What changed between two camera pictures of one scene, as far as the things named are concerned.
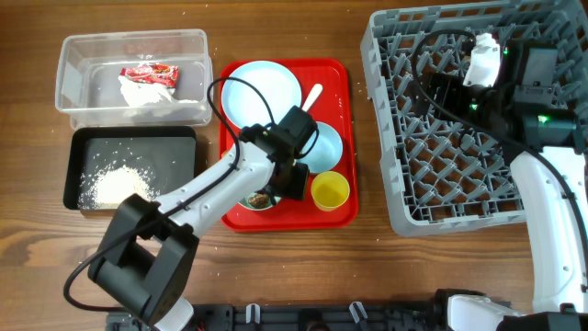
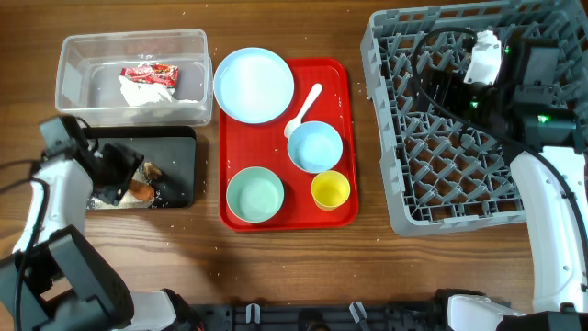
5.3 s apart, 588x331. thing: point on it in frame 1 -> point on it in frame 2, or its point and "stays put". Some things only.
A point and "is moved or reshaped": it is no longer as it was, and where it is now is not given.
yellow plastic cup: (329, 190) stays put
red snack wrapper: (163, 74) stays put
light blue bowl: (326, 151) stays put
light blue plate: (276, 85) is moved or reshaped
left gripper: (298, 184) -> (130, 161)
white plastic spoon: (311, 98) stays put
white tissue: (141, 93) stays put
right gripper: (449, 86) stays put
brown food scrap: (259, 199) -> (151, 171)
